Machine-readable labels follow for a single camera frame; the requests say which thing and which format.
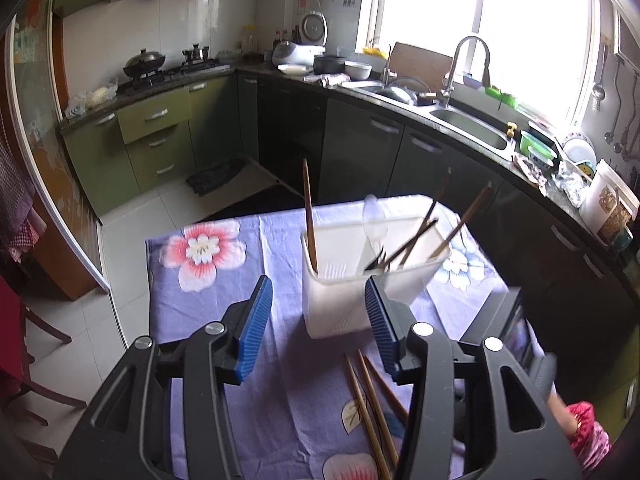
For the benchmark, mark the stacked white plates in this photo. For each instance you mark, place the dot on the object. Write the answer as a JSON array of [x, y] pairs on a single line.
[[580, 152]]

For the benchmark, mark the sliding glass door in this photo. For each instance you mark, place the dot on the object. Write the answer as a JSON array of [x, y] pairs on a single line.
[[50, 160]]

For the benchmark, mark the red wooden chair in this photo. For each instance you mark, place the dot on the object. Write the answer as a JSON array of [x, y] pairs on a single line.
[[10, 340]]

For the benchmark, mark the yellow plastic basket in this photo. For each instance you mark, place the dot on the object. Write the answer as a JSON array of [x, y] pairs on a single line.
[[374, 51]]

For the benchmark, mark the steel double sink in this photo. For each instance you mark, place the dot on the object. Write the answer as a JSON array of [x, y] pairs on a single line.
[[475, 130]]

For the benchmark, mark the dark base cabinets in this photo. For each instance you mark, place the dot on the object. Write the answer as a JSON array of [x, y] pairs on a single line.
[[360, 150]]

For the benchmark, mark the white printed container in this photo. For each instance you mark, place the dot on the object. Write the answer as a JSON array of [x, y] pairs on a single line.
[[597, 200]]

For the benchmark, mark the clear plastic spoon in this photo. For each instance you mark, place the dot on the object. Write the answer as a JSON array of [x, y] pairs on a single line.
[[374, 225]]

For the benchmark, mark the small steel pot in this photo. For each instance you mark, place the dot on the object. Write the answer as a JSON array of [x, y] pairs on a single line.
[[196, 55]]

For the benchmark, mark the green base cabinets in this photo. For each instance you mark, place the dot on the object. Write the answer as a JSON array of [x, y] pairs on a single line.
[[215, 120]]

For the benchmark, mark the kitchen window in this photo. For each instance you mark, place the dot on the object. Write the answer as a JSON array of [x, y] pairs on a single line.
[[525, 35]]

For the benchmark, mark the dark floor mat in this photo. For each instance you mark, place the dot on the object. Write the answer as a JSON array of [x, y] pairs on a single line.
[[215, 177]]

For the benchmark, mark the wooden cutting board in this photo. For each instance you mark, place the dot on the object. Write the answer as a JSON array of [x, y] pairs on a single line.
[[420, 62]]

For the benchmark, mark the green plastic bowl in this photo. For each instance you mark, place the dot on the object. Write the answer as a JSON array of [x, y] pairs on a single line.
[[535, 147]]

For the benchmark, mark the green plastic basket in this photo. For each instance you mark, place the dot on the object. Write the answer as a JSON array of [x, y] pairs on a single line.
[[500, 96]]

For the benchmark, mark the small steel faucet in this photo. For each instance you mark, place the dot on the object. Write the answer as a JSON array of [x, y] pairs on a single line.
[[386, 67]]

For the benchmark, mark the purple floral tablecloth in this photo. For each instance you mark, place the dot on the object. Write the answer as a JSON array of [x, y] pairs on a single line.
[[280, 410]]

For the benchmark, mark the black gas stove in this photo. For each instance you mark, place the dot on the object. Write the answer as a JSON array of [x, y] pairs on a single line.
[[165, 77]]

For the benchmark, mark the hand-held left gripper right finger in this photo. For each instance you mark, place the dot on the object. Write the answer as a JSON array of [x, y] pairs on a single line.
[[380, 320]]

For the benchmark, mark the black wok with lid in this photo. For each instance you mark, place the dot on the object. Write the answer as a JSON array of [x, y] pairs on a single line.
[[145, 62]]

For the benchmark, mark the dark brown chopstick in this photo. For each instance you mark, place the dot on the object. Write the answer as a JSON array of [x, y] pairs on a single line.
[[310, 210], [470, 210]]

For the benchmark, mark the white plastic bags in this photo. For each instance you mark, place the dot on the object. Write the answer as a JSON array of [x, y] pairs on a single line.
[[100, 96]]

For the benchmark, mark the small yellow tap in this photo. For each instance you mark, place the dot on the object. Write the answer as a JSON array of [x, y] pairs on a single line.
[[511, 130]]

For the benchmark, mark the patterned cloth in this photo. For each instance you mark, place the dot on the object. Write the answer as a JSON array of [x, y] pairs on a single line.
[[530, 172]]

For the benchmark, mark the dark sauce bottles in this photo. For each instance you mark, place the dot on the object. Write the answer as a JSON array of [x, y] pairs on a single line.
[[295, 35]]

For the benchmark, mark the person's right forearm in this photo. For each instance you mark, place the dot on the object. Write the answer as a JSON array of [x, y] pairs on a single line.
[[590, 435]]

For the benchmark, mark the purple bowl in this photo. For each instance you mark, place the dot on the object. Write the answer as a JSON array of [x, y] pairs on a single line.
[[472, 81]]

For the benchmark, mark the white plastic utensil holder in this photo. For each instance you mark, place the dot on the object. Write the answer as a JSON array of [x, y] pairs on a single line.
[[335, 305]]

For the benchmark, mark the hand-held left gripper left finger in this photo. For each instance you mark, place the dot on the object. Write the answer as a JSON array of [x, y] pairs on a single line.
[[255, 330]]

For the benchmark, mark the white rice cooker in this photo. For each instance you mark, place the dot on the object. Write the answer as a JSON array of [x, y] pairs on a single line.
[[295, 52]]

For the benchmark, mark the grey dish rag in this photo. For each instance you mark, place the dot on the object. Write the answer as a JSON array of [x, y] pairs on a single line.
[[327, 80]]

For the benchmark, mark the black cooking pot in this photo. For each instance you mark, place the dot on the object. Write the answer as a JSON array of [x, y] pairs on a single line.
[[330, 64]]

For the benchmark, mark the white bowl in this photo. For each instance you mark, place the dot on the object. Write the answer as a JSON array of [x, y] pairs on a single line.
[[357, 70]]

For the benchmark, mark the white plate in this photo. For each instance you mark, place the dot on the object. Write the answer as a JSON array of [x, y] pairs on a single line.
[[294, 68]]

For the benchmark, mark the tall steel faucet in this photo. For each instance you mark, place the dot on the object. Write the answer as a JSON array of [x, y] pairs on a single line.
[[450, 75]]

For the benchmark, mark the black chopstick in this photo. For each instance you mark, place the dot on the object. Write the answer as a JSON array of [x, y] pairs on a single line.
[[435, 200], [420, 232]]

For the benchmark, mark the black pan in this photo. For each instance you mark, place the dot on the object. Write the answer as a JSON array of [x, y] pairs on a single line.
[[400, 92]]

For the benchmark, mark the hanging metal ladle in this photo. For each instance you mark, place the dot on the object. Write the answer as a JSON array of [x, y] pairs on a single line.
[[598, 91], [631, 152], [617, 146]]

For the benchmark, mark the black fork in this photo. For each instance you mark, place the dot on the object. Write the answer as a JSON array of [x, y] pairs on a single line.
[[380, 261]]

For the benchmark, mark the crumpled foil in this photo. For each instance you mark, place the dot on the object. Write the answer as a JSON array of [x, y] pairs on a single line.
[[570, 185]]

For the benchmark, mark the cooking oil bottle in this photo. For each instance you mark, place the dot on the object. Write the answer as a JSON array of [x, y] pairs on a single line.
[[248, 40]]

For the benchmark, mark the checked apron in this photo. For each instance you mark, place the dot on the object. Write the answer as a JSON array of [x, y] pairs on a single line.
[[17, 200]]

